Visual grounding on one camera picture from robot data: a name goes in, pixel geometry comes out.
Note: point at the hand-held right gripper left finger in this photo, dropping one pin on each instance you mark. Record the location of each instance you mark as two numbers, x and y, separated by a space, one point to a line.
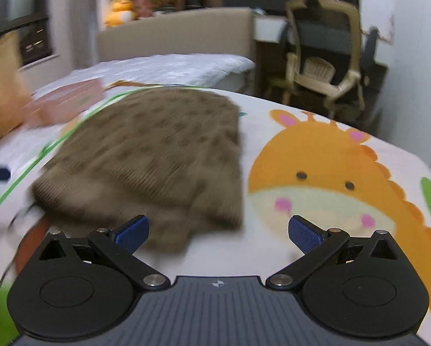
130 232

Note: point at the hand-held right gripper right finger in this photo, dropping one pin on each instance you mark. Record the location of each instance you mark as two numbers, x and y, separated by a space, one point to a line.
305 234

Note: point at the brown polka dot garment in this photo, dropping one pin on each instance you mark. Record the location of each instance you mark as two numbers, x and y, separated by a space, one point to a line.
147 158

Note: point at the cartoon printed blanket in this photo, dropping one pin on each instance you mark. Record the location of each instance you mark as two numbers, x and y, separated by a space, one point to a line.
327 158

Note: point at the beige paper bag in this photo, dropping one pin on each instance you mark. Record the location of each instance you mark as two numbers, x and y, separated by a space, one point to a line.
2 90

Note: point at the pink gift box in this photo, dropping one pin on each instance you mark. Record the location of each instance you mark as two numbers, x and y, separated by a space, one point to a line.
64 101

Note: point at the white quilted pillow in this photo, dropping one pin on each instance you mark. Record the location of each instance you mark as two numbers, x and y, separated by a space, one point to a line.
165 68

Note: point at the window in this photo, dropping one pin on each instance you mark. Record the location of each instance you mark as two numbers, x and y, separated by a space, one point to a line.
20 7

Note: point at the white wardrobe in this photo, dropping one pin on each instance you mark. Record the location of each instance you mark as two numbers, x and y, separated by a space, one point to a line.
417 79

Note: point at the beige mesh office chair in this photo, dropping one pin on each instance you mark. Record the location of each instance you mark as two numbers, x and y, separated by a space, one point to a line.
320 36

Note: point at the yellow plush toy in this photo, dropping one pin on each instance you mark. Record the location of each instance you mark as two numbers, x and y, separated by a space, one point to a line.
121 10

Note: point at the pink plush toy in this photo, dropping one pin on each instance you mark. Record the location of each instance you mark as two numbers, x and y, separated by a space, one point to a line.
143 5

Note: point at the white box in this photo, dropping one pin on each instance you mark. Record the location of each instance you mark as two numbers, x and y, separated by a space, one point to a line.
375 10

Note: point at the potted plant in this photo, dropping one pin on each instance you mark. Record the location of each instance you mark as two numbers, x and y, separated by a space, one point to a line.
166 0

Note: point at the black speaker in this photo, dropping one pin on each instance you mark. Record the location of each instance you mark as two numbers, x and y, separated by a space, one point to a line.
193 0

